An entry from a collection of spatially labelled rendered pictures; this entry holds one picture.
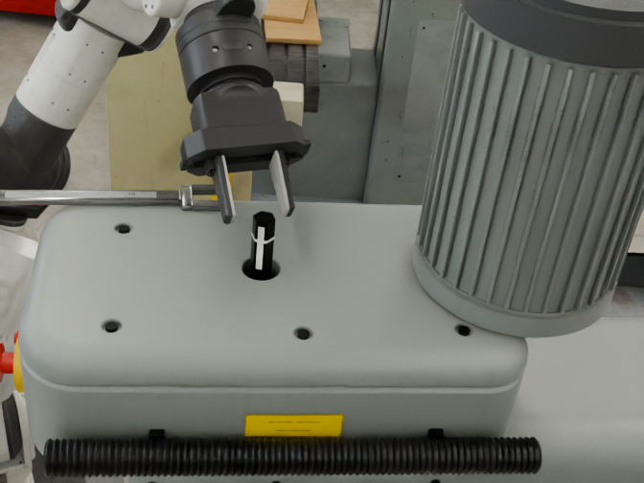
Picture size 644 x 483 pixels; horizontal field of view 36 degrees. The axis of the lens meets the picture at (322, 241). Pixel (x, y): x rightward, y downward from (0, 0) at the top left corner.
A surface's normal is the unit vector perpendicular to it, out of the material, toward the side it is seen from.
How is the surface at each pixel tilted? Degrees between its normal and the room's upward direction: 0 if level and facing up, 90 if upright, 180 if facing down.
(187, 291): 0
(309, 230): 0
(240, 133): 30
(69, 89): 87
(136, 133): 90
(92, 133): 0
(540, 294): 90
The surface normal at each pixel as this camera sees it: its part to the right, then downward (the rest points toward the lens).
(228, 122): 0.24, -0.39
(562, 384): 0.09, -0.80
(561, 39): -0.35, 0.54
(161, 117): 0.08, 0.61
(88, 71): 0.31, 0.56
